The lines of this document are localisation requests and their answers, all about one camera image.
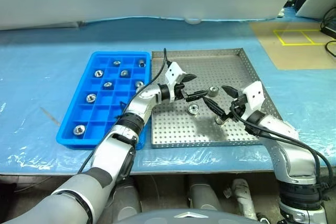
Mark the brown cardboard sheet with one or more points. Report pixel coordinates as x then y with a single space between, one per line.
288 56

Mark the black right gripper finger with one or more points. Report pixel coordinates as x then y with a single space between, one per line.
230 90
214 107

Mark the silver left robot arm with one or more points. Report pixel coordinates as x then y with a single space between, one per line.
141 106

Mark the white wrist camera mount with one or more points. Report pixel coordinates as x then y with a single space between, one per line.
173 73
253 95

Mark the metal roller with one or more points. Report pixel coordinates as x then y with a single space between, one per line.
90 98
142 63
219 121
98 73
116 63
194 108
79 129
107 85
139 84
213 91
124 73

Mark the blue plastic table cover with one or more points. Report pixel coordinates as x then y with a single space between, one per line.
39 77

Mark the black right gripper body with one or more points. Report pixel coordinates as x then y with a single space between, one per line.
238 104

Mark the white round knob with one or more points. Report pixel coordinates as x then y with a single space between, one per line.
193 20

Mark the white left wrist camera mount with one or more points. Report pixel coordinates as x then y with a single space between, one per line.
173 73

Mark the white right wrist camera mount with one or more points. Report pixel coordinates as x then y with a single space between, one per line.
253 95

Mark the perforated steel tray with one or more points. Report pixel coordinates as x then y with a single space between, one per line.
183 132

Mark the blue plastic compartment tray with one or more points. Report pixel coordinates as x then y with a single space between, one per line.
86 113

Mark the white rounded shape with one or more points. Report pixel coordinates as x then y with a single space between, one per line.
242 197

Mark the black flat device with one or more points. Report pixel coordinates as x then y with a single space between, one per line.
329 30

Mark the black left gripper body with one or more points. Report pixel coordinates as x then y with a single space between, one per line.
181 92

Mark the dark rounded grey shape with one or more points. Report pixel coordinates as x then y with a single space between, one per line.
127 200
203 195

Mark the grey robot torso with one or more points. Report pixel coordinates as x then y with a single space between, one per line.
183 219

